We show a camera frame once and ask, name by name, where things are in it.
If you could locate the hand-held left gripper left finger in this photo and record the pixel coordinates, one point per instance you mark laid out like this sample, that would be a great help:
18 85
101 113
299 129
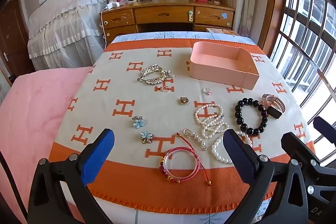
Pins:
98 155

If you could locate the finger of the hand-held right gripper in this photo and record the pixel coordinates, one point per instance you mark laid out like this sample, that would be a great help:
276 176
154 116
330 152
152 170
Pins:
296 145
324 125

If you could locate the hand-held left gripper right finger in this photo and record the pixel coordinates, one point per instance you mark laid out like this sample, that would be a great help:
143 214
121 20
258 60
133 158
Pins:
239 155

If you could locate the pink smartwatch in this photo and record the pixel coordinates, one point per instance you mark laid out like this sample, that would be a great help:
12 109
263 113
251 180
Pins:
274 111

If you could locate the pearl pin brooch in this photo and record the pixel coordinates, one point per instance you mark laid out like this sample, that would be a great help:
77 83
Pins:
197 138

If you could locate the clear glass bangle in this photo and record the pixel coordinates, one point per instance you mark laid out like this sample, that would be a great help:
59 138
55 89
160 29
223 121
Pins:
196 171

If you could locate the long pearl strand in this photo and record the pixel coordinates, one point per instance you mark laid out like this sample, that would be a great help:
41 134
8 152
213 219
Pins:
202 108

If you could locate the small gold brooch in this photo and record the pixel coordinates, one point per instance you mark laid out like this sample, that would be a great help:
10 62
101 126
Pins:
184 100

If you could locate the pink box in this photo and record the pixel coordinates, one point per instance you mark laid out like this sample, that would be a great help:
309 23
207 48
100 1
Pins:
220 70

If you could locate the blue flower earring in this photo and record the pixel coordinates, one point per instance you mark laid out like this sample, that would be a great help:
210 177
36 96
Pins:
146 137
138 122

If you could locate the orange beige printed blanket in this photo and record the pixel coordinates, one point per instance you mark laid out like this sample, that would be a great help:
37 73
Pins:
86 98

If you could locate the pink blanket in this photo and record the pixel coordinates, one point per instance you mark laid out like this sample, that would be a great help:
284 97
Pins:
31 113

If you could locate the light blue printed bedsheet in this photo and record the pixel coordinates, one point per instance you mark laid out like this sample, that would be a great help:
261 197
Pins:
183 216

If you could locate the window with metal grille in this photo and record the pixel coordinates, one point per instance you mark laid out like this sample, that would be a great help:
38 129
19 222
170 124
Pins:
307 29

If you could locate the magazine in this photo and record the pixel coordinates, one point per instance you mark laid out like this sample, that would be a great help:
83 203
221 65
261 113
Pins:
223 32

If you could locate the white lace furniture cover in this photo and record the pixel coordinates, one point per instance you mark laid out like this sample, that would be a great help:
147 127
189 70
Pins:
65 24

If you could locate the brown wooden door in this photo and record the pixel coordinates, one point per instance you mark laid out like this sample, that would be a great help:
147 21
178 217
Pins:
13 37

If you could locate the green drawer hanger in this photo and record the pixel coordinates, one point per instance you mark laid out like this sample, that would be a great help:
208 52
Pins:
190 16

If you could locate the white power adapter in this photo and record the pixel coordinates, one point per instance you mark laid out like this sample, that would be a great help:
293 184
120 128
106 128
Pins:
113 5

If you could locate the wooden desk with drawers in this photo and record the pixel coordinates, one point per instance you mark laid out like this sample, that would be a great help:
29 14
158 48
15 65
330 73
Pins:
162 14

